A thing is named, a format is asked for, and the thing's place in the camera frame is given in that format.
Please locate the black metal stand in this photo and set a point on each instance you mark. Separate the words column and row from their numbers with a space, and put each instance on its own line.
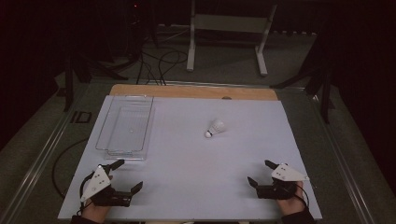
column 320, row 81

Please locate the person's left hand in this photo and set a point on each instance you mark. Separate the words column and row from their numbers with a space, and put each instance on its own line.
column 95, row 213

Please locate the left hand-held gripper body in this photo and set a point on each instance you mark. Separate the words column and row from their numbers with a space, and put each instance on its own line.
column 97, row 183

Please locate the black tripod stand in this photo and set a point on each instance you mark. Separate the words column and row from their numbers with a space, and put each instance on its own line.
column 77, row 68

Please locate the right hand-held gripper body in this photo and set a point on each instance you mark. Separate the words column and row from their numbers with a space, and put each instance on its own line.
column 288, row 174

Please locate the white shuttlecock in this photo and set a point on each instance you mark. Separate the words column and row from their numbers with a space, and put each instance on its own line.
column 215, row 127

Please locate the person's right hand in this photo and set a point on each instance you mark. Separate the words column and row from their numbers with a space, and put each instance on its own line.
column 292, row 205

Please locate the white table cover sheet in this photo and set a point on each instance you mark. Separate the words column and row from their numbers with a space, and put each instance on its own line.
column 199, row 174

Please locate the white metal stand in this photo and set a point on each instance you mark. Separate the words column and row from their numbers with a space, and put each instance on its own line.
column 229, row 23

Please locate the metal floor rail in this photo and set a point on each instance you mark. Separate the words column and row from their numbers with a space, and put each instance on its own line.
column 342, row 161
column 40, row 161

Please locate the clear plastic tray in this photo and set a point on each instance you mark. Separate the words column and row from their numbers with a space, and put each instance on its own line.
column 127, row 127

